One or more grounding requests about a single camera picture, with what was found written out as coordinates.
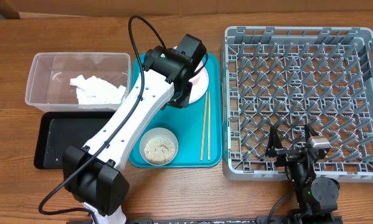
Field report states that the white rice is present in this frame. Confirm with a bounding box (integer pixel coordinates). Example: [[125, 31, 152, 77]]
[[144, 137, 176, 165]]

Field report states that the clear plastic bin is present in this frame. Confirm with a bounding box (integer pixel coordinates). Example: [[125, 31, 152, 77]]
[[25, 52, 132, 112]]

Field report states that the teal serving tray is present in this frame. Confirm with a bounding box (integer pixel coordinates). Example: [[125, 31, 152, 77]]
[[146, 54, 223, 168]]

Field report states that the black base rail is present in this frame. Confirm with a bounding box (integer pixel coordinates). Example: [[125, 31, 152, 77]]
[[66, 216, 343, 224]]

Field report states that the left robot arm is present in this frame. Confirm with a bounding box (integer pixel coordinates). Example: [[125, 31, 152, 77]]
[[62, 34, 207, 223]]

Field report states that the white round plate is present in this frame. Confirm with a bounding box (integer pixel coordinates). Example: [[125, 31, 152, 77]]
[[189, 67, 209, 103]]

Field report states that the white napkin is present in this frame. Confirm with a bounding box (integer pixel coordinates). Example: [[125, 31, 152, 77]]
[[70, 75, 126, 105]]

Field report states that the black plastic tray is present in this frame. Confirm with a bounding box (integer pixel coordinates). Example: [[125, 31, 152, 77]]
[[34, 111, 115, 169]]

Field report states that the grey metal bowl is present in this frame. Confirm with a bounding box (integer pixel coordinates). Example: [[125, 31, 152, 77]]
[[139, 128, 178, 166]]

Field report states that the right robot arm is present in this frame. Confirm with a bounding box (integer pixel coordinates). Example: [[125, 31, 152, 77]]
[[265, 124, 343, 224]]

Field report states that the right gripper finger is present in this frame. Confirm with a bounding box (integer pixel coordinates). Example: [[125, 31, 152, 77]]
[[265, 126, 283, 157], [304, 123, 319, 146]]

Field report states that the grey dishwasher rack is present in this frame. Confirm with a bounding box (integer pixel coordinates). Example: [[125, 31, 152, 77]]
[[222, 26, 373, 182]]

